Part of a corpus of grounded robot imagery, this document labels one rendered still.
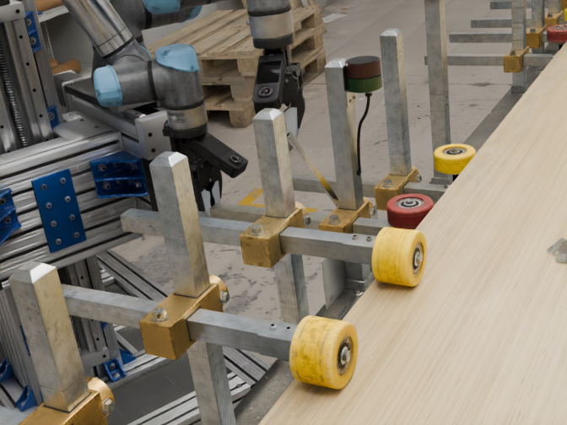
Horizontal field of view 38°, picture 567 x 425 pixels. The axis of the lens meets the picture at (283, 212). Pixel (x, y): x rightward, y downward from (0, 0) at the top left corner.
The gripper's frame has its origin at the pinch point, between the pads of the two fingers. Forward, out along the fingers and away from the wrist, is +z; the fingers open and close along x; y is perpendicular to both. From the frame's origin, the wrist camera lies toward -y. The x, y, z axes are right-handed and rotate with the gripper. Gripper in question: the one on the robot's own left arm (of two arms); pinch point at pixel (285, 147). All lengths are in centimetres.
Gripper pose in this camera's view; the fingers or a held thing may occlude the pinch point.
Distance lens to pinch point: 152.3
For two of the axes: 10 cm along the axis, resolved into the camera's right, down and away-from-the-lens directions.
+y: 1.4, -4.2, 9.0
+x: -9.8, 0.5, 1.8
